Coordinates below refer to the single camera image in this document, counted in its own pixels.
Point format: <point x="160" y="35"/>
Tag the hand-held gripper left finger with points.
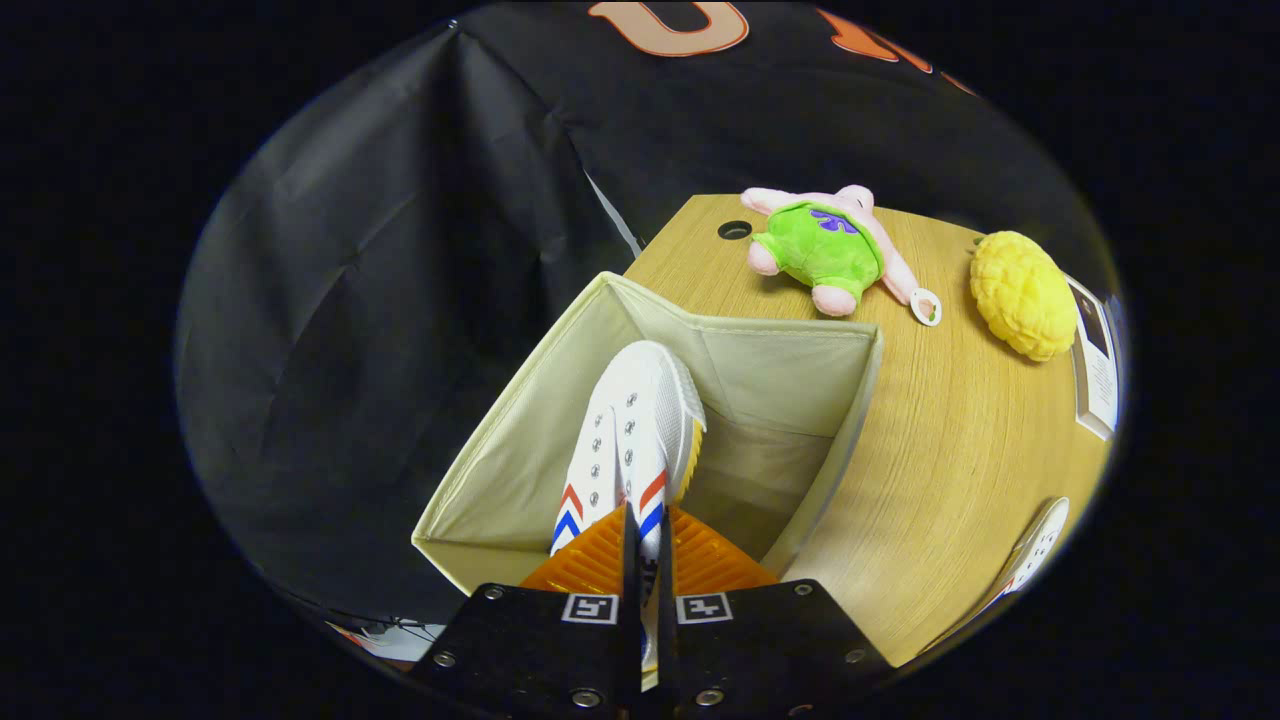
<point x="630" y="640"/>

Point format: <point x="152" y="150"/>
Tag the white striped canvas shoe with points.
<point x="640" y="400"/>
<point x="1040" y="545"/>

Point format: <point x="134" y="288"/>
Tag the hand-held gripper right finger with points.
<point x="665" y="650"/>

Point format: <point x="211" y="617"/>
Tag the black backdrop cloth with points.
<point x="350" y="300"/>

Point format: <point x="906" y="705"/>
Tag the white book with dark photo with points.
<point x="1100" y="385"/>

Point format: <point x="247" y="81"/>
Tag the beige fabric storage box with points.
<point x="520" y="450"/>

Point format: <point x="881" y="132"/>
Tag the yellow fluffy plush toy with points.
<point x="1020" y="295"/>

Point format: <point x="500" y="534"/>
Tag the pink star plush toy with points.
<point x="820" y="250"/>

